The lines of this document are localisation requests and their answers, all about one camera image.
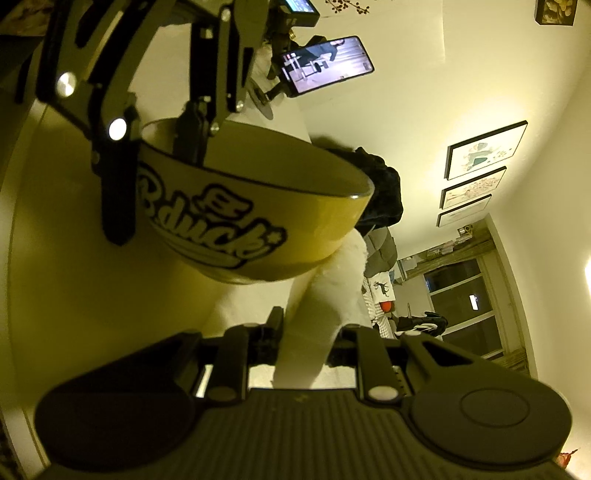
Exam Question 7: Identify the small black screen camera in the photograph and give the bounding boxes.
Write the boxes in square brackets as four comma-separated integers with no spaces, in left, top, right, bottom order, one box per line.
[270,0,320,28]

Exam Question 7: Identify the black smartphone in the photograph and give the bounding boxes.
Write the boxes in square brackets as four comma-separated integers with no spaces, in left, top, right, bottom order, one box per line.
[279,36,374,97]

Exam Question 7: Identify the grey sofa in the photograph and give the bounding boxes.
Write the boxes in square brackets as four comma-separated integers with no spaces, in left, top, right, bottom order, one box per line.
[362,226,402,324]

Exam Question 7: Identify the white deer print pillow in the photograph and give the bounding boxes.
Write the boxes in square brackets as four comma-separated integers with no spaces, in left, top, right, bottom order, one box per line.
[367,272,395,301]

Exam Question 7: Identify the large window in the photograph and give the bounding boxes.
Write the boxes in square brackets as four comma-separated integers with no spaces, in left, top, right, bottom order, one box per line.
[422,256,513,358]

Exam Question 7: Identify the black phone stand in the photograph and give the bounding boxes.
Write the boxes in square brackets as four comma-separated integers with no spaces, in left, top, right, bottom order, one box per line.
[252,69,289,121]

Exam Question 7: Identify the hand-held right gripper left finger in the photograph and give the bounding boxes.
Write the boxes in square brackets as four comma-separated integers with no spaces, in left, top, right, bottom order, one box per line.
[134,306,286,407]

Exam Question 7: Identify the dark canvas picture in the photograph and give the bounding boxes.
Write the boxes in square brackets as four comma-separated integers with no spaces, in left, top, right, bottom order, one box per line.
[534,0,579,26]

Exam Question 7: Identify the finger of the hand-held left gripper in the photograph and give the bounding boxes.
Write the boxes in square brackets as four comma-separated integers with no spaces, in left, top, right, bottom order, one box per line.
[174,0,259,165]
[39,69,140,247]

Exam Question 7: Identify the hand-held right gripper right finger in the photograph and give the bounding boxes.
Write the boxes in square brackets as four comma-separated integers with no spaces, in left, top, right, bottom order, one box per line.
[330,325,490,407]

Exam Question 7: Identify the framed teal plant print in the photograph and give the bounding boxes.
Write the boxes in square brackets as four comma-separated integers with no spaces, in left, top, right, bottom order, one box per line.
[445,121,528,181]

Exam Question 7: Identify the black and white jacket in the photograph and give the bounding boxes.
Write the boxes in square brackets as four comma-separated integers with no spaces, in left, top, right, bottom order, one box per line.
[397,311,448,337]

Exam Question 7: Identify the black coat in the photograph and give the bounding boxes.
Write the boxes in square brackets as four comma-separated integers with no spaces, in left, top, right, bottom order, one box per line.
[318,138,404,229]

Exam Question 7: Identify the framed pink tree print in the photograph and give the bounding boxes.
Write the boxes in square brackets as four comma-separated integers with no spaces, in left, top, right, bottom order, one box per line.
[440,167,508,209]

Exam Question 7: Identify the white sponge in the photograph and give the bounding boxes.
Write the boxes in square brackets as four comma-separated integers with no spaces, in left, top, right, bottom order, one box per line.
[270,228,370,391]

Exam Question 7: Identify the yellow bowl white inside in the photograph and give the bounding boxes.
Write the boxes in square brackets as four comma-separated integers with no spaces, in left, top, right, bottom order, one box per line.
[137,117,376,284]

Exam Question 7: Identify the framed pale wall print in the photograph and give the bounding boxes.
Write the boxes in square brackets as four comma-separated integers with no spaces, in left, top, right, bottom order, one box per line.
[436,195,493,228]

